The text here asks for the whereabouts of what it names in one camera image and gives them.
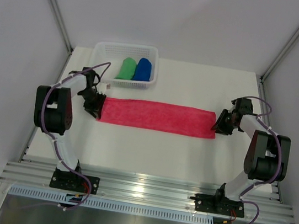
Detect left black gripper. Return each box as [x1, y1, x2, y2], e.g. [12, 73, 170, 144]
[76, 87, 107, 119]

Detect green towel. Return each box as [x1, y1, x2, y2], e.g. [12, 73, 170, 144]
[115, 57, 137, 80]

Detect white plastic basket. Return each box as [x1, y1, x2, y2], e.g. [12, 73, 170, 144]
[88, 42, 159, 89]

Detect blue towel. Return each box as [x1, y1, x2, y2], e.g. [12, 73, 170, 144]
[132, 58, 152, 82]

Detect pink towel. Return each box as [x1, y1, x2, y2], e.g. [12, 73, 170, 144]
[99, 98, 216, 140]

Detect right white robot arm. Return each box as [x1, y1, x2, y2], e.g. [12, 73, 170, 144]
[212, 97, 291, 213]

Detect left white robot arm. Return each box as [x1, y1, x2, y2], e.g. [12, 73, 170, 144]
[33, 67, 106, 190]

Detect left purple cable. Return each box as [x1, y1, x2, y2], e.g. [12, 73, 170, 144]
[26, 53, 113, 217]

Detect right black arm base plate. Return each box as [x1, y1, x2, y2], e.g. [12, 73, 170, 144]
[189, 193, 244, 218]

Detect aluminium rail frame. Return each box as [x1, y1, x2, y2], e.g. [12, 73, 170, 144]
[0, 155, 296, 224]

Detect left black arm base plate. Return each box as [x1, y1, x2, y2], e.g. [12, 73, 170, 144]
[49, 169, 89, 193]

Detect white slotted cable duct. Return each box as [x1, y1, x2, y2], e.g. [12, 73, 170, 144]
[8, 185, 214, 224]

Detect left aluminium corner post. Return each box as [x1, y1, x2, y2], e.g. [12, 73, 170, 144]
[47, 0, 73, 55]

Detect aluminium corner post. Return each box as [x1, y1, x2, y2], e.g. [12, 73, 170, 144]
[260, 25, 299, 84]
[47, 0, 73, 55]

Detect right aluminium corner post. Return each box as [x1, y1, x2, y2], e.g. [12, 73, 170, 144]
[260, 25, 299, 84]

